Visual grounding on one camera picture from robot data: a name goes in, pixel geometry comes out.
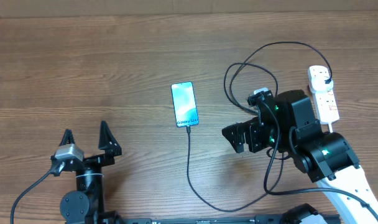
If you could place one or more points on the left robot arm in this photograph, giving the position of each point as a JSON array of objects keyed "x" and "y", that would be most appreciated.
[{"x": 86, "y": 204}]

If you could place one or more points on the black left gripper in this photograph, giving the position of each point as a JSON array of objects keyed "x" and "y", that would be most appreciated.
[{"x": 108, "y": 158}]

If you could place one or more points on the white power strip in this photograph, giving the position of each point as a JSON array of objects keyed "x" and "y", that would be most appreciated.
[{"x": 325, "y": 103}]

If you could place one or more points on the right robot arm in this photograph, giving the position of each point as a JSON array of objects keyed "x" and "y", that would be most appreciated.
[{"x": 287, "y": 123}]

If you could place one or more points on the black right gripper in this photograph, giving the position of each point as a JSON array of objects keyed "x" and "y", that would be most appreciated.
[{"x": 252, "y": 130}]

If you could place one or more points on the white charger plug adapter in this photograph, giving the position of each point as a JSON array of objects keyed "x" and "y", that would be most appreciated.
[{"x": 319, "y": 85}]

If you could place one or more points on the Samsung Galaxy smartphone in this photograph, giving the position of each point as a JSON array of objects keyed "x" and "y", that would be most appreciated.
[{"x": 184, "y": 103}]

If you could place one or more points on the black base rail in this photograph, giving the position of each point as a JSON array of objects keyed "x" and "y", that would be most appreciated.
[{"x": 258, "y": 219}]

